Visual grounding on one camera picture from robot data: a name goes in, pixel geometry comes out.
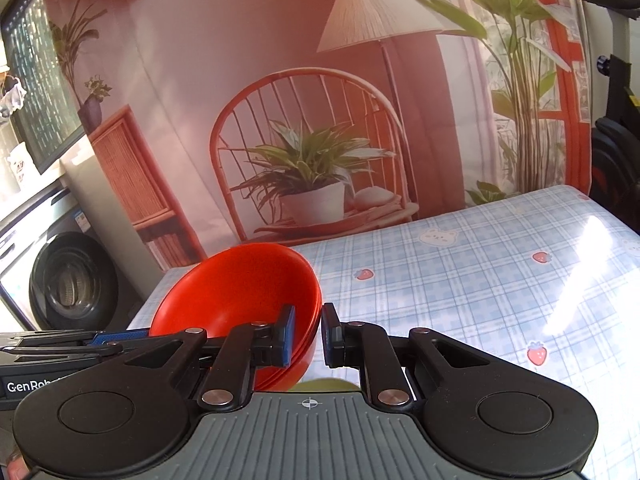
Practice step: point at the black exercise bike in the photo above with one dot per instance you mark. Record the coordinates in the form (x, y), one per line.
(615, 135)

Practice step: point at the blue plaid tablecloth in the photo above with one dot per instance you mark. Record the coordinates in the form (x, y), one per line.
(548, 280)

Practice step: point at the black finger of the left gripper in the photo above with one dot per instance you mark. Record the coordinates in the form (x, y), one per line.
(27, 352)

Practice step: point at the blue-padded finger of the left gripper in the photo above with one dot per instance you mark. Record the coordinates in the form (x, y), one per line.
(68, 338)

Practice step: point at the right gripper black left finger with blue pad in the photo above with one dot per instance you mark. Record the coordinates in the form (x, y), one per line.
(231, 379)

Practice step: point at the dark framed window left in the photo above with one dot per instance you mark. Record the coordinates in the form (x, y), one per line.
(47, 123)

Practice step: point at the green plate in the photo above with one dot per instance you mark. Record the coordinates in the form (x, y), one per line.
(325, 384)

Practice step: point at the grey washing machine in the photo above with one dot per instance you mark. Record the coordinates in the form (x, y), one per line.
(56, 273)

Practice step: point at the person's hand lower left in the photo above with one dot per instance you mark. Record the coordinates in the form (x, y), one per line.
(14, 467)

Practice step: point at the red bowl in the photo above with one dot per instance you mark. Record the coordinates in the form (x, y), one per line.
(276, 379)
(244, 284)

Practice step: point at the printed room backdrop cloth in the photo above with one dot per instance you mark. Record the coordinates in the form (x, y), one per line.
(217, 122)

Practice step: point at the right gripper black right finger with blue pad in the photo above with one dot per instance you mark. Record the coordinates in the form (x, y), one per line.
(367, 348)

